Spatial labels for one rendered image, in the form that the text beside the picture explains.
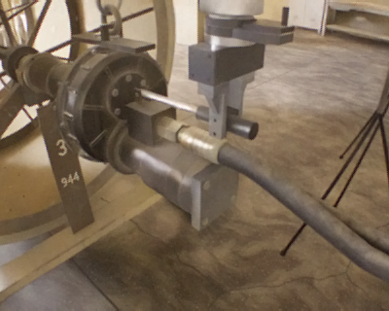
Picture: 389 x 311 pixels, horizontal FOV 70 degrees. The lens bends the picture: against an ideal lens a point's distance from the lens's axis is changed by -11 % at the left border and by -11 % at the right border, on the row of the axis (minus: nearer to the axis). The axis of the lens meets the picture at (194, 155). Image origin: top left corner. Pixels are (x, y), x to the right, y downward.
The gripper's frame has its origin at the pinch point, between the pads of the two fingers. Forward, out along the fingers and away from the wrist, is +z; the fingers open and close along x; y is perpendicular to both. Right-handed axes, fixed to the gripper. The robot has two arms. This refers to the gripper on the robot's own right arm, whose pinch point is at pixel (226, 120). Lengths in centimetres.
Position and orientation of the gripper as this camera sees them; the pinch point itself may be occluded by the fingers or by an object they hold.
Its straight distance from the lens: 50.7
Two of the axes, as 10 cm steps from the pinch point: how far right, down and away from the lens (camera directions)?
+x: -6.7, 4.0, -6.2
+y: -7.4, -3.6, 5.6
